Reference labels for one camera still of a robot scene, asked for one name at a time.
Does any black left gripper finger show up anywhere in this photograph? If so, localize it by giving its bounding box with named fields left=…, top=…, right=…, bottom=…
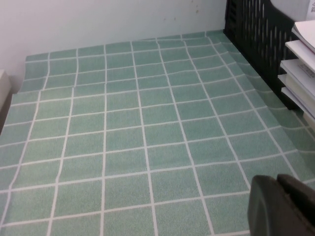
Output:
left=248, top=173, right=315, bottom=236

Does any black plastic book holder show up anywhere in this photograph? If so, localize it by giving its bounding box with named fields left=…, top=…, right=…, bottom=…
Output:
left=223, top=0, right=315, bottom=111

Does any white paper booklet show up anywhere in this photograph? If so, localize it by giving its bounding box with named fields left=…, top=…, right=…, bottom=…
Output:
left=284, top=40, right=315, bottom=74
left=280, top=59, right=315, bottom=99

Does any green checked tablecloth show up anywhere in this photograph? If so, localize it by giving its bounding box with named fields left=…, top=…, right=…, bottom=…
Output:
left=0, top=30, right=315, bottom=236

